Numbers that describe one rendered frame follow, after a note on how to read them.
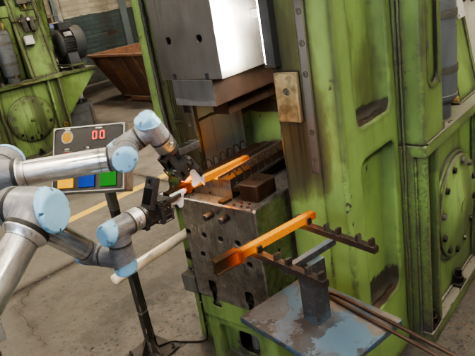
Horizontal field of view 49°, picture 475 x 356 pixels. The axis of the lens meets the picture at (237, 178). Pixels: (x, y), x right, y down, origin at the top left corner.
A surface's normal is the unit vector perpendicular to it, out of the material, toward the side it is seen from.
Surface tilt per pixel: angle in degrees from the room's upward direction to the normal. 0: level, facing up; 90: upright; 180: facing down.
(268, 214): 90
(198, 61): 90
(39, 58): 79
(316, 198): 90
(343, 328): 0
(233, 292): 90
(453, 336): 0
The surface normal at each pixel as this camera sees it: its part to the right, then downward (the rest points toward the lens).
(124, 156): 0.17, 0.33
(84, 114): 0.63, 0.18
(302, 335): -0.16, -0.92
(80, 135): -0.29, -0.13
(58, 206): 0.92, -0.09
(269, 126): -0.62, 0.37
